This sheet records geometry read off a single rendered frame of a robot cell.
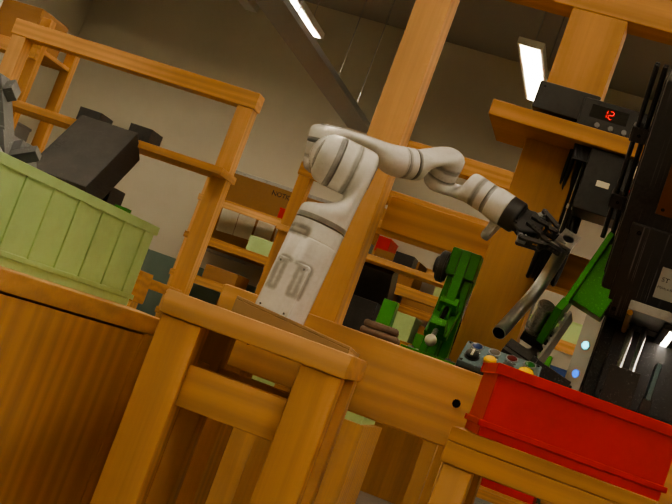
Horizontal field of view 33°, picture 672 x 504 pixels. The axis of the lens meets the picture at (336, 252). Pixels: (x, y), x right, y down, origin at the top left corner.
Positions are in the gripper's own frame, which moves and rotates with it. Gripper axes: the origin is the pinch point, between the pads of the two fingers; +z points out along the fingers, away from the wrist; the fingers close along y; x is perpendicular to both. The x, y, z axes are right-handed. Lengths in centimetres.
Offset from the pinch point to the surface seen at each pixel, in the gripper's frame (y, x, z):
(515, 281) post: 9.1, 24.2, -6.5
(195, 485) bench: -85, 31, -28
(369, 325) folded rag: -50, 2, -18
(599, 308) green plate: -14.5, -3.5, 15.2
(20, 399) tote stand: -109, 3, -52
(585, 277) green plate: -12.6, -6.8, 9.4
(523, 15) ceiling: 781, 414, -248
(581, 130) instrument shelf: 27.5, -9.8, -12.4
